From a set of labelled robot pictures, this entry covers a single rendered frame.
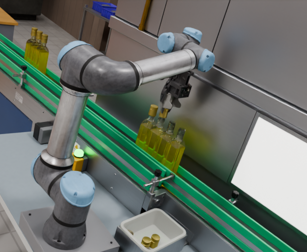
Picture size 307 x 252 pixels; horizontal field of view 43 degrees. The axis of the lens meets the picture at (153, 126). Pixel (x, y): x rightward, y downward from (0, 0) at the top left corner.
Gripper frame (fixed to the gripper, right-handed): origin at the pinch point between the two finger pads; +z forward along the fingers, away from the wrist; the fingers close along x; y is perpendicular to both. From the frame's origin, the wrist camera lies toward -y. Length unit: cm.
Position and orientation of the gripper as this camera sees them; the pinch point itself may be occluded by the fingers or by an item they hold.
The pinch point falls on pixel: (164, 109)
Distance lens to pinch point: 166.8
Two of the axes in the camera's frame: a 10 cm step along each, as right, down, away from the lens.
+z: -2.6, 8.7, 4.1
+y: 6.9, 4.7, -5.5
